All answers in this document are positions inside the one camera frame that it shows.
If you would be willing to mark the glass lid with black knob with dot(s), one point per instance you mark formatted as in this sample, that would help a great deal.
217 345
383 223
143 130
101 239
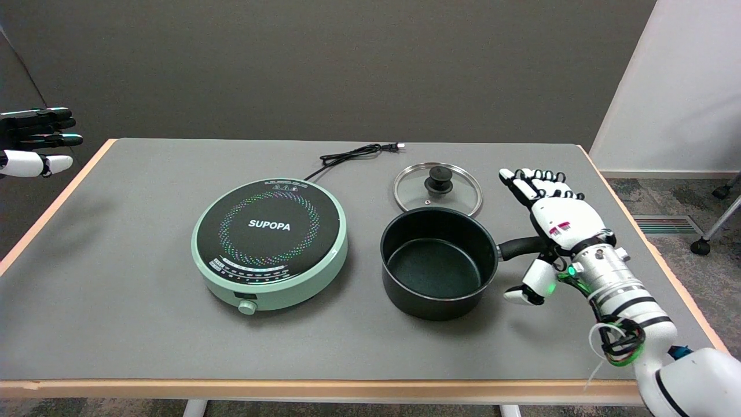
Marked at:
457 197

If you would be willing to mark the floor air vent grille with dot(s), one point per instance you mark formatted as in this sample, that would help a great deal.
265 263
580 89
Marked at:
666 226

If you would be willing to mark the green round induction cooker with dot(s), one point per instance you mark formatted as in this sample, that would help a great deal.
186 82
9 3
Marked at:
269 243

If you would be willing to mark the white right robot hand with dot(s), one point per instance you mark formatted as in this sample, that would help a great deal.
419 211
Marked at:
564 217

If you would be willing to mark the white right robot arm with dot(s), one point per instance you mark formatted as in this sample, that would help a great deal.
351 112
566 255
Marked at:
654 324

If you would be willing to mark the white table leg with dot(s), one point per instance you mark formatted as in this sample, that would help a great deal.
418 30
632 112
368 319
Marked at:
195 408
510 410

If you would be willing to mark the black caster wheel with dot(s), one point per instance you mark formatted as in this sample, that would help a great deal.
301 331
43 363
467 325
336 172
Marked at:
721 192

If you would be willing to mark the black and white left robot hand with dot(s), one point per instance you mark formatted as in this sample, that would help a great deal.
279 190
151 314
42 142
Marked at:
26 163

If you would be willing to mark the grey chair leg with caster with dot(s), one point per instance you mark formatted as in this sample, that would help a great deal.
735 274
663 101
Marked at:
721 223

